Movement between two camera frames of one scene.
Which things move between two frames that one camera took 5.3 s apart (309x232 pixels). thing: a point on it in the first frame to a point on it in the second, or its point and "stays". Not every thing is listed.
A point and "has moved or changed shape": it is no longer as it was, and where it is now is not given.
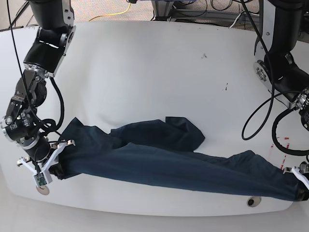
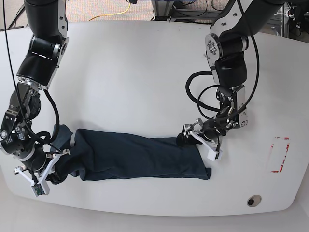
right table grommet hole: (253, 201) stays
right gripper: (301, 172) to (209, 131)
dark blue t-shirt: (162, 152) has moved or changed shape
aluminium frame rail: (208, 15) stays
